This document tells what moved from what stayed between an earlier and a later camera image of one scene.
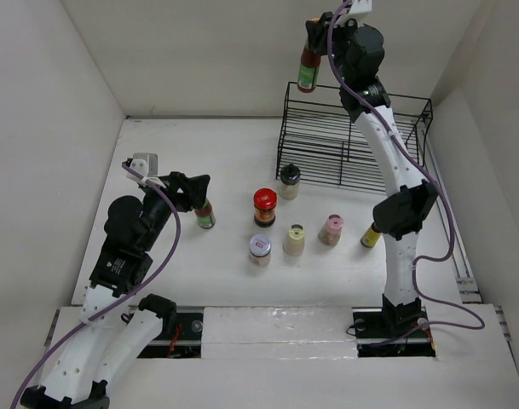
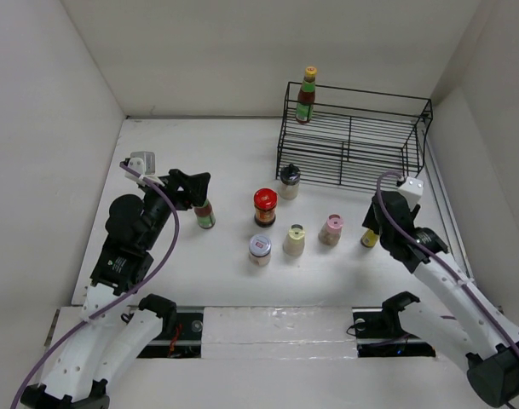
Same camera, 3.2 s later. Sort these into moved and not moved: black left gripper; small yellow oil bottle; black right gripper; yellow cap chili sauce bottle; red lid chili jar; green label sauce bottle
Moved: black right gripper; yellow cap chili sauce bottle
Not moved: green label sauce bottle; red lid chili jar; small yellow oil bottle; black left gripper
